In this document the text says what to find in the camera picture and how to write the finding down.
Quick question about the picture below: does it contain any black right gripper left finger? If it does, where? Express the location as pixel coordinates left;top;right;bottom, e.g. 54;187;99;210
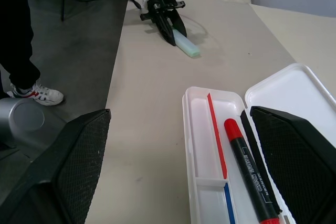
0;108;111;224

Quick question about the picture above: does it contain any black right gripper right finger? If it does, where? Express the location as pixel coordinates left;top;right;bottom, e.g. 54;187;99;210
250;105;336;224

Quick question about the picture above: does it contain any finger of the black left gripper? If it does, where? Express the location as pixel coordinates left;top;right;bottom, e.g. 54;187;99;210
169;8;188;37
154;11;176;46

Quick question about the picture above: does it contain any light green eraser block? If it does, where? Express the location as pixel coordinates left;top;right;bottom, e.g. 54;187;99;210
172;29;202;58

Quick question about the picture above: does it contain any red-capped black marker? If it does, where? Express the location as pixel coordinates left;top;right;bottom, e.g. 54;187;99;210
224;118;281;224

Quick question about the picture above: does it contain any white plastic pencil case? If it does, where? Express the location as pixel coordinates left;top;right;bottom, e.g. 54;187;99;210
182;62;336;224

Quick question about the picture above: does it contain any silver robot body cylinder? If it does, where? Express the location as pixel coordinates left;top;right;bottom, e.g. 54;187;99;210
0;97;46;152

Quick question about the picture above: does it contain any white sneaker with red stripes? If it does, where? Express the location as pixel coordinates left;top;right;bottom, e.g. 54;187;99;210
6;82;65;106

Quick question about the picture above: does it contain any person's leg in black trousers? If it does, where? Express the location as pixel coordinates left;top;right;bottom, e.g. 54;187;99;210
0;0;41;91

